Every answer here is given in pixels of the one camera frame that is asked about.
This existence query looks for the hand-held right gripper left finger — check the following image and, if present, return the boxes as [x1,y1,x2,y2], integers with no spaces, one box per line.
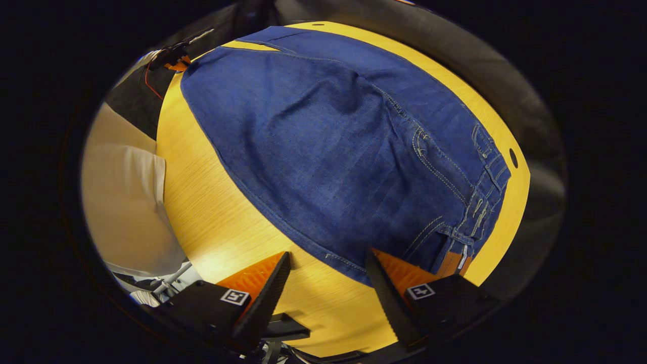
[144,251,292,354]

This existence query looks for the blue denim jeans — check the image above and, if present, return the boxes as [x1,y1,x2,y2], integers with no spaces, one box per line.
[180,25,512,286]

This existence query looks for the white metal frame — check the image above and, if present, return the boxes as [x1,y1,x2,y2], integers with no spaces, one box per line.
[112,262,203,308]

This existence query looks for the person's beige clothing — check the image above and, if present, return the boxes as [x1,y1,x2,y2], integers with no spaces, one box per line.
[81,101,189,279]

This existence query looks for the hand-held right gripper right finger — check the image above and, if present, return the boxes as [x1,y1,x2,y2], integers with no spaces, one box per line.
[365,249,501,352]

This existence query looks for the thin red cable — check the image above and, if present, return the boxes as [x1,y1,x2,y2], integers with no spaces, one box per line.
[144,63,165,101]

